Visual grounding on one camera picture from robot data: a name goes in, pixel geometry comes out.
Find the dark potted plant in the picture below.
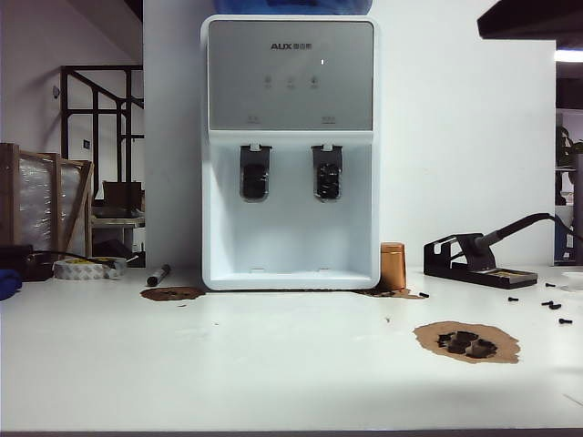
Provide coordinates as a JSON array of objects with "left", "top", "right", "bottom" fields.
[{"left": 555, "top": 126, "right": 583, "bottom": 168}]

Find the grey post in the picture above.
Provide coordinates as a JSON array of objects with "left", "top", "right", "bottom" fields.
[{"left": 572, "top": 153, "right": 583, "bottom": 265}]

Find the grey dispenser tap lever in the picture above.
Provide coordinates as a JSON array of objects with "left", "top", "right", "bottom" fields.
[
  {"left": 239, "top": 144, "right": 273, "bottom": 202},
  {"left": 311, "top": 144, "right": 343, "bottom": 202}
]

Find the white tape roll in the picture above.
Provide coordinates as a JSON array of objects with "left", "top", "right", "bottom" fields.
[{"left": 52, "top": 256, "right": 128, "bottom": 281}]

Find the black soldering iron cable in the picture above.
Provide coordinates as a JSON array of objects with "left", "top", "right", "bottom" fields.
[{"left": 553, "top": 213, "right": 583, "bottom": 249}]

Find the large brown torn patch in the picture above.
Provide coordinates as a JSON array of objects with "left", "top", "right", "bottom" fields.
[{"left": 413, "top": 320, "right": 522, "bottom": 365}]

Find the white AUX water dispenser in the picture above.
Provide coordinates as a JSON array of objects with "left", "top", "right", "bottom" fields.
[{"left": 199, "top": 14, "right": 382, "bottom": 292}]

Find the white small bench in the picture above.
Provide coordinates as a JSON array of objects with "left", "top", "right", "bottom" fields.
[{"left": 90, "top": 212, "right": 147, "bottom": 256}]

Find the black soldering iron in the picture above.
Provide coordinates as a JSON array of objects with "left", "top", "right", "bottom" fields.
[{"left": 473, "top": 212, "right": 559, "bottom": 249}]

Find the blue cloth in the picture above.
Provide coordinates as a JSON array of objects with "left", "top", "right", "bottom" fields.
[{"left": 0, "top": 268, "right": 23, "bottom": 301}]

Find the black metal railing frame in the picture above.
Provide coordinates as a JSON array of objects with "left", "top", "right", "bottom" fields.
[{"left": 60, "top": 65, "right": 146, "bottom": 201}]

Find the black soldering iron stand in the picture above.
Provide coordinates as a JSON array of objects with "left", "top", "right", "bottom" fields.
[{"left": 423, "top": 233, "right": 539, "bottom": 290}]

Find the copper cylindrical canister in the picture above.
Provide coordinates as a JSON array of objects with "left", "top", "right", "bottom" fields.
[{"left": 380, "top": 241, "right": 407, "bottom": 292}]

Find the black marker pen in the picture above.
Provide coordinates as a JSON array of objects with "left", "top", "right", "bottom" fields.
[{"left": 146, "top": 263, "right": 172, "bottom": 288}]

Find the black box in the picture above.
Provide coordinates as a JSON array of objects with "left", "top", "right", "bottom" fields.
[{"left": 0, "top": 244, "right": 54, "bottom": 282}]

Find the wooden crate with plastic wrap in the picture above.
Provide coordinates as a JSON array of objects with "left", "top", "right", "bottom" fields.
[{"left": 0, "top": 142, "right": 96, "bottom": 259}]

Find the brown cardboard box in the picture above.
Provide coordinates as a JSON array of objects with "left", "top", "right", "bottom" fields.
[{"left": 102, "top": 180, "right": 146, "bottom": 213}]

